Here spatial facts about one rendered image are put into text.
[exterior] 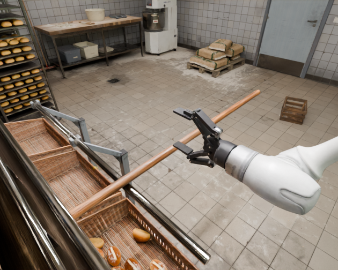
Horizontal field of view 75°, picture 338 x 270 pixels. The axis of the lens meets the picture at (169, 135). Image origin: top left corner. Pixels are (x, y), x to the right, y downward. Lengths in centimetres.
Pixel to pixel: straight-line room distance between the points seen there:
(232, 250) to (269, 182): 148
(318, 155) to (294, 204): 19
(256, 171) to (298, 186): 9
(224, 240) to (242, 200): 47
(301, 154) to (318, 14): 465
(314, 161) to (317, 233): 169
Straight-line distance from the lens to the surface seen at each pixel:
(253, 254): 203
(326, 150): 70
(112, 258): 124
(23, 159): 56
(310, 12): 528
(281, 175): 56
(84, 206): 71
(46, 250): 35
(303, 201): 57
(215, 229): 206
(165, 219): 68
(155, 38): 605
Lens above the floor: 175
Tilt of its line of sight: 36 degrees down
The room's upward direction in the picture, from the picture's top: straight up
